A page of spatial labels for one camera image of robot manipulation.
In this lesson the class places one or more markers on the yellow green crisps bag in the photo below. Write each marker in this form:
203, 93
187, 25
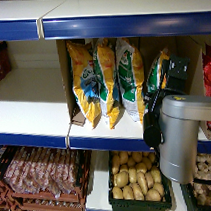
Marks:
155, 77
107, 76
130, 78

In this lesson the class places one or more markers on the white garlic pile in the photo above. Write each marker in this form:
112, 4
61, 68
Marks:
207, 168

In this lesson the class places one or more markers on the wide white shelf blue edge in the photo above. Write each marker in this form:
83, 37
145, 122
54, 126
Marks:
105, 137
128, 12

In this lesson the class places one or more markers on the narrow white shelf blue edge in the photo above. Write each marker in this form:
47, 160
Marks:
30, 104
15, 18

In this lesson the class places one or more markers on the open cardboard display box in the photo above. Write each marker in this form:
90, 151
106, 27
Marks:
66, 75

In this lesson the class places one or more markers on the red snack bag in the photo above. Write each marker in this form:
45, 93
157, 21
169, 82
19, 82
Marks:
210, 74

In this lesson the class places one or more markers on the yellow potato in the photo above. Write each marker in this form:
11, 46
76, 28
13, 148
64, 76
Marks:
124, 157
117, 192
131, 162
137, 192
142, 182
115, 164
137, 157
124, 168
132, 175
121, 178
155, 174
141, 167
128, 192
153, 195

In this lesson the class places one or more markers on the brown plastic crate stack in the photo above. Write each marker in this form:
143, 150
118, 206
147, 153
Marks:
48, 205

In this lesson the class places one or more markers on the yellow crisps bag blue print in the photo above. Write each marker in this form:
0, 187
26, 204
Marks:
84, 81

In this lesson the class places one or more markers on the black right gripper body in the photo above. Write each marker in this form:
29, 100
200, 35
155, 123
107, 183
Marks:
154, 124

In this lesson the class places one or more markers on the black potato crate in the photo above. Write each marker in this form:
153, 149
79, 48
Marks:
139, 207

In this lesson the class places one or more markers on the pink netted shallot bags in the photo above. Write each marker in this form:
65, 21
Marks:
40, 170

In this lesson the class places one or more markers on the black garlic crate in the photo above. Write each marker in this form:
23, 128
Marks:
190, 199

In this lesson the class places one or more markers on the white shelf joint strip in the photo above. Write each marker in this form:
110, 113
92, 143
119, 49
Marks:
40, 28
68, 140

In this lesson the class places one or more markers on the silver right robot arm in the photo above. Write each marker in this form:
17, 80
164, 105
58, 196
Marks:
182, 139

